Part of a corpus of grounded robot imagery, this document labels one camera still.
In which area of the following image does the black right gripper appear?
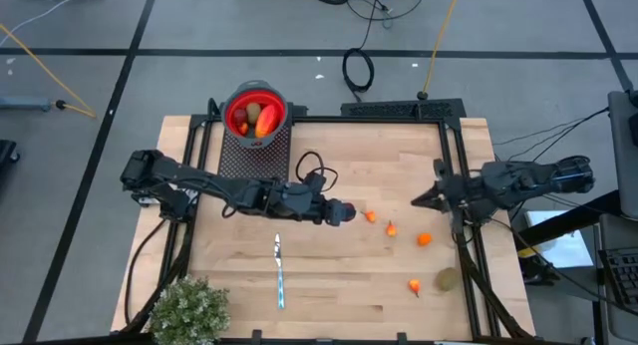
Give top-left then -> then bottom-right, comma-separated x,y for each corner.
411,159 -> 482,235

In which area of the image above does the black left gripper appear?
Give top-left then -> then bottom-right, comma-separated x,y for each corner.
286,187 -> 358,227

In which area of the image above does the red mango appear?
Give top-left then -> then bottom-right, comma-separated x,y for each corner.
254,103 -> 280,139

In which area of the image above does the red collapsible colander grey rim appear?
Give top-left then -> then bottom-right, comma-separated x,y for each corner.
220,79 -> 290,150

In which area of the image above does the wooden table with black edge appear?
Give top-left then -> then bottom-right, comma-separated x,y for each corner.
119,101 -> 537,345

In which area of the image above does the black perforated block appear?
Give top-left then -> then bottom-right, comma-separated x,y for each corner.
340,98 -> 468,121

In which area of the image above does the black perforated metal shelf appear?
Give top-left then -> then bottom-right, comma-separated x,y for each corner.
215,121 -> 293,186

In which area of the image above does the white sheet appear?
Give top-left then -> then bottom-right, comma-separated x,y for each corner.
517,208 -> 595,270

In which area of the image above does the green potted plant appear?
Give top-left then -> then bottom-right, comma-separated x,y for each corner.
148,274 -> 232,345

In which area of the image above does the grey cabinet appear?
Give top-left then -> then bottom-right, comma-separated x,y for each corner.
606,89 -> 638,221

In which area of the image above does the black keyboard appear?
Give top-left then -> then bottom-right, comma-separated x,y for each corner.
599,245 -> 638,309

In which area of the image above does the grey stand base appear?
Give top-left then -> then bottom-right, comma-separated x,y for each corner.
0,95 -> 52,113

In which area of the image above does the black caster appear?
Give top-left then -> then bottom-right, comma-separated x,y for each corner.
0,139 -> 21,166

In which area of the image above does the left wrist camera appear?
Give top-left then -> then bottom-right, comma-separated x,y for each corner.
303,170 -> 329,191

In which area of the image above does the blue-handled table knife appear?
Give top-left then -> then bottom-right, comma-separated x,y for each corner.
272,231 -> 287,310

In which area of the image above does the yellow hanging cable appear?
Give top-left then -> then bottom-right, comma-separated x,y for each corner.
416,0 -> 464,101

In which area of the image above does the black hanging cable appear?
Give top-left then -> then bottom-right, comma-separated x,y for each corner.
341,0 -> 383,103

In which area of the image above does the yellow floor cable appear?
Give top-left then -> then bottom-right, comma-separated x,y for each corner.
0,23 -> 97,119

